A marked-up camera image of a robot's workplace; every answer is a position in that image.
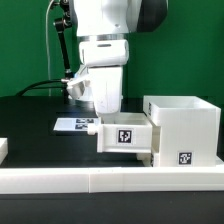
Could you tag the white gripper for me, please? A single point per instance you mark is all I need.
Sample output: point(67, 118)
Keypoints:
point(104, 61)

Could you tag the white drawer box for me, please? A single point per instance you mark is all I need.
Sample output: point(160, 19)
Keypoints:
point(129, 133)
point(149, 159)

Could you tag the white front drawer box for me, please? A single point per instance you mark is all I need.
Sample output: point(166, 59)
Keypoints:
point(149, 159)

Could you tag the white drawer cabinet frame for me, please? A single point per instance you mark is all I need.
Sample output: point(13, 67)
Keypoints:
point(185, 131)

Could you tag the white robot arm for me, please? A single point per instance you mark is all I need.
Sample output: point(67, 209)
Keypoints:
point(99, 20)

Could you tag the marker tag sheet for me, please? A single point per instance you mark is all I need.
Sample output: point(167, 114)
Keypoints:
point(74, 124)

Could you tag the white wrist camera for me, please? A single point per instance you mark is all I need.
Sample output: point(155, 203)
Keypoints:
point(79, 87)

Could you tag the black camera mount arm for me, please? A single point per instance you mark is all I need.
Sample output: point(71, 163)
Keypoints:
point(61, 24)

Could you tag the white left fence wall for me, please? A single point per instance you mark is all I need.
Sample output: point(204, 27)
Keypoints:
point(3, 149)

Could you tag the white fence wall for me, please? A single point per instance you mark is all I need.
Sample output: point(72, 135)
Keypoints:
point(97, 180)
point(219, 162)
point(3, 149)

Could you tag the white right fence wall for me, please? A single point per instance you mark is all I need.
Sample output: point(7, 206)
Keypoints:
point(219, 162)

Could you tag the white front fence wall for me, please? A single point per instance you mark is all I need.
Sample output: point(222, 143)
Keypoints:
point(97, 180)

